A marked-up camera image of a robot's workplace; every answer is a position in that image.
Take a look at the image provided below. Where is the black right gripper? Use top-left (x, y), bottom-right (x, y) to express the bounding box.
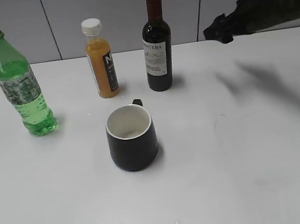
top-left (203, 0), bottom-right (300, 44)

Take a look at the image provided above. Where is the black mug white inside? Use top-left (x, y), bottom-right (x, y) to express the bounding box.
top-left (105, 99), bottom-right (159, 172)

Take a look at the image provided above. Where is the green sprite bottle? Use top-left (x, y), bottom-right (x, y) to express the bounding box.
top-left (0, 30), bottom-right (56, 136)

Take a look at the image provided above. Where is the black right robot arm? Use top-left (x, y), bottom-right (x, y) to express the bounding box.
top-left (203, 0), bottom-right (300, 44)

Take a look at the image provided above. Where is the dark red wine bottle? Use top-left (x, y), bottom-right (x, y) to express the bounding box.
top-left (142, 0), bottom-right (173, 91)

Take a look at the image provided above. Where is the orange juice bottle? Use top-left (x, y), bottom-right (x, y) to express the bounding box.
top-left (81, 18), bottom-right (120, 99)

